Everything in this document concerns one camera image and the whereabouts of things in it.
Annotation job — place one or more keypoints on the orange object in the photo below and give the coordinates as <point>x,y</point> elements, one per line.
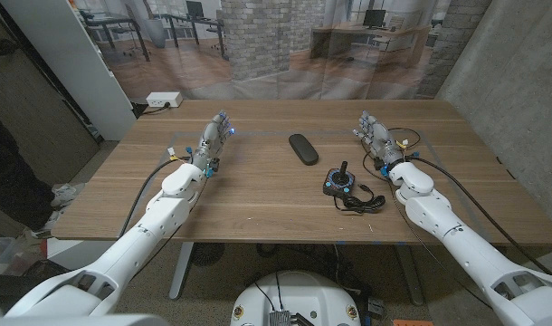
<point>412,323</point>

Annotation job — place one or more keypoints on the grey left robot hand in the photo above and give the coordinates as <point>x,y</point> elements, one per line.
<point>210,140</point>

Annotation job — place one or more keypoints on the clear plastic bin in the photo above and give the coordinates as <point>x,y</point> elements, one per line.
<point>4,253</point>

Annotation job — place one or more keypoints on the white cabinet panel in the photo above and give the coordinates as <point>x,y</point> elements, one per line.
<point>72,59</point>

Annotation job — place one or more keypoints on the grey table leg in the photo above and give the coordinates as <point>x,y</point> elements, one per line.
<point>409,276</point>
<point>181,271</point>

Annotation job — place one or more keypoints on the black bag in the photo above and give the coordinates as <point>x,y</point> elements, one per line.
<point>13,283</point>

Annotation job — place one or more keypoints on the black round fan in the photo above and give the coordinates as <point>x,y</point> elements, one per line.
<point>208,253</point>

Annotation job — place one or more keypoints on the white power strip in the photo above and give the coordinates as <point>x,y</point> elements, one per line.
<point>164,99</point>

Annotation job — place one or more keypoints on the printed office backdrop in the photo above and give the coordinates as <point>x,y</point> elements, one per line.
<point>267,50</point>

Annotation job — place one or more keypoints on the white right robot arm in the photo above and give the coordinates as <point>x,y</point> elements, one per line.
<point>452,235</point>

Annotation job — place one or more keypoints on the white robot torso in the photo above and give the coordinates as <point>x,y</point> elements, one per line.
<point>294,299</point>

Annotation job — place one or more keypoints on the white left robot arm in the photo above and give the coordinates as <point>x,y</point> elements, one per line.
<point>158,217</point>

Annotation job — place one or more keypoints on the black glasses case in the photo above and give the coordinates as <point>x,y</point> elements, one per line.
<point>303,149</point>

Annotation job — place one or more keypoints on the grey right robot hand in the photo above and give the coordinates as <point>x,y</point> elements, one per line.
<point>382,140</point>

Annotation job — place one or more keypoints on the person in dark trousers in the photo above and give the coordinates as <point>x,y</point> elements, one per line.
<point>9,181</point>

